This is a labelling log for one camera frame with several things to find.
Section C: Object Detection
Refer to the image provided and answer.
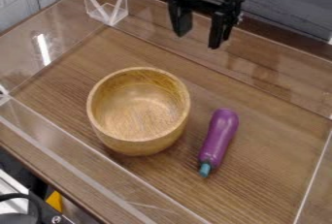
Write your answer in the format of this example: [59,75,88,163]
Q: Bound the black cable loop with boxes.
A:
[0,192,47,224]

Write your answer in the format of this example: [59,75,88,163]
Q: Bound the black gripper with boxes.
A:
[167,0,245,49]

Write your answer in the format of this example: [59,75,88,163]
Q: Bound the purple toy eggplant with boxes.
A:
[198,109,238,177]

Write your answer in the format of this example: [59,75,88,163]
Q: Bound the brown wooden bowl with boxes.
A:
[86,67,190,156]

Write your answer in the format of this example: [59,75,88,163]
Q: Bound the clear acrylic tray enclosure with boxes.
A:
[0,0,332,224]

